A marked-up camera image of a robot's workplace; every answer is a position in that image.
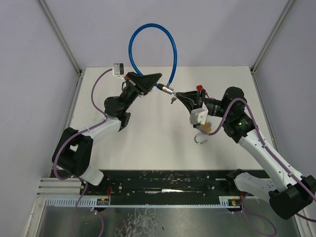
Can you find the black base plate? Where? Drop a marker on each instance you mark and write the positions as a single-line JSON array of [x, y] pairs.
[[165, 187]]

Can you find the aluminium frame post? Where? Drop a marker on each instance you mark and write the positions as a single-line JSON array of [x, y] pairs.
[[59, 35], [272, 35]]

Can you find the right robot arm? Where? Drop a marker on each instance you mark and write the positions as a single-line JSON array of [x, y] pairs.
[[289, 190]]

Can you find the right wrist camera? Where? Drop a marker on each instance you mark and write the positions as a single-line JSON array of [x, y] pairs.
[[199, 115]]

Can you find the aluminium frame post right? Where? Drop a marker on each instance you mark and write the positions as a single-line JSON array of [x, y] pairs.
[[272, 35]]

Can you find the blue cable lock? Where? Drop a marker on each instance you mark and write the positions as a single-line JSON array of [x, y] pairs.
[[151, 45]]

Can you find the aluminium frame post left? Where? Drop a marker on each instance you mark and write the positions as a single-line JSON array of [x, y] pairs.
[[59, 35]]

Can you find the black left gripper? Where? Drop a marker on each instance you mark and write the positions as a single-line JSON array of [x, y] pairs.
[[136, 82]]

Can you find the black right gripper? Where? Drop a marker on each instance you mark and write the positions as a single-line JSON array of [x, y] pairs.
[[200, 99]]

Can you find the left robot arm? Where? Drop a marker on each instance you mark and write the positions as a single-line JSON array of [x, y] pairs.
[[73, 152]]

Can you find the large brass padlock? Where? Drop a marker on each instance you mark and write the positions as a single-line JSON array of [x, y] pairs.
[[203, 132]]

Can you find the blue lock keys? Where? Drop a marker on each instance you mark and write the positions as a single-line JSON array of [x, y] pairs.
[[174, 98]]

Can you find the grey slotted cable duct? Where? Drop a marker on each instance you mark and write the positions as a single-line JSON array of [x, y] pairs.
[[98, 203]]

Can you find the red cable padlock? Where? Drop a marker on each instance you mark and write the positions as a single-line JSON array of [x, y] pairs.
[[200, 88]]

